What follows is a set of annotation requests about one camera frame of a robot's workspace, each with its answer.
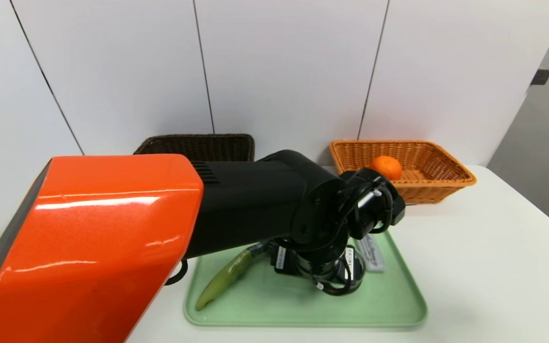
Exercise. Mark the orange and black left arm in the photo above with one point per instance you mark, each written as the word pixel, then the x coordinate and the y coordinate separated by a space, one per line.
pixel 112 228

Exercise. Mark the dark brown wicker basket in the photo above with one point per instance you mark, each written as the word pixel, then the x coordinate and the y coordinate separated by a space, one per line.
pixel 217 147

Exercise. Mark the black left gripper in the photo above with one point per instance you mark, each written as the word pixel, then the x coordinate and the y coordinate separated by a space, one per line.
pixel 282 261

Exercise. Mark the grey white printed eraser bar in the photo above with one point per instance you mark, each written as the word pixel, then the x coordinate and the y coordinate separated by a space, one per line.
pixel 374 257

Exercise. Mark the left wrist camera unit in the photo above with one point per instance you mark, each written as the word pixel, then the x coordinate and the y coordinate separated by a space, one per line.
pixel 374 205

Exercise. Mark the dark wall fixture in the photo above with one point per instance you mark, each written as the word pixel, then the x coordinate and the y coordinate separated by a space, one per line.
pixel 540 77

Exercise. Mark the orange wicker basket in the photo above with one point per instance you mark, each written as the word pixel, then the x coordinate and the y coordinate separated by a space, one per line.
pixel 436 186

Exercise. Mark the light green plastic tray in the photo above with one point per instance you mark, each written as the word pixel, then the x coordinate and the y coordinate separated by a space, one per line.
pixel 374 300

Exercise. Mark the orange fruit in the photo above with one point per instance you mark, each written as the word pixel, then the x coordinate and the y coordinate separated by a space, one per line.
pixel 388 166

